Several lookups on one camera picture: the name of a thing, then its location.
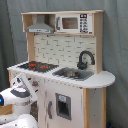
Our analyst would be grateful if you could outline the white cupboard door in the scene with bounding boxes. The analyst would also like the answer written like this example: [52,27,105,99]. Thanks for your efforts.
[46,80,84,128]

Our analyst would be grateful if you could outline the wooden toy kitchen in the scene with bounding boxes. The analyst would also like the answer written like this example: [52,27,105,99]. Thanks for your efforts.
[9,10,115,128]

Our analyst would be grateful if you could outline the metal sink basin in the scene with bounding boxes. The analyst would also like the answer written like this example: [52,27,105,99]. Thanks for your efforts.
[53,67,93,81]

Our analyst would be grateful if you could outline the black stovetop red burners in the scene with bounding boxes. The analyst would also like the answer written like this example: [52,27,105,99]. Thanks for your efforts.
[20,61,57,72]

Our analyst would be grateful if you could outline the grey water dispenser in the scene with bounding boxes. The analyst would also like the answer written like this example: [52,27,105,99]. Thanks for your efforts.
[55,93,71,120]

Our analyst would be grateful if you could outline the right stove knob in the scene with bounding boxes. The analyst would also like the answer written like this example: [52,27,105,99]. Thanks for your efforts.
[32,81,39,87]

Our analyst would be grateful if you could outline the toy microwave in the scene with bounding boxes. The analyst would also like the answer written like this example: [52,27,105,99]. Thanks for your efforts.
[56,14,93,34]

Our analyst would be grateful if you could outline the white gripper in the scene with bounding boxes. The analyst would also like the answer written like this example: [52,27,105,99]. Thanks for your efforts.
[12,73,37,100]

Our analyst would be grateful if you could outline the grey range hood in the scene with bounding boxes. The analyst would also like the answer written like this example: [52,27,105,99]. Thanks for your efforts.
[26,15,54,34]

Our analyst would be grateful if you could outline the white oven door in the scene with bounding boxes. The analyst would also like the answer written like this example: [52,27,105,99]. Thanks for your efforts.
[30,98,44,128]

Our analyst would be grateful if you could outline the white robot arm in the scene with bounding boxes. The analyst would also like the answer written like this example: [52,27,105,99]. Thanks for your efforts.
[0,74,39,128]

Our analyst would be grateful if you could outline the black toy faucet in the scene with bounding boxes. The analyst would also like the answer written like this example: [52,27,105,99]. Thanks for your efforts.
[77,50,95,70]

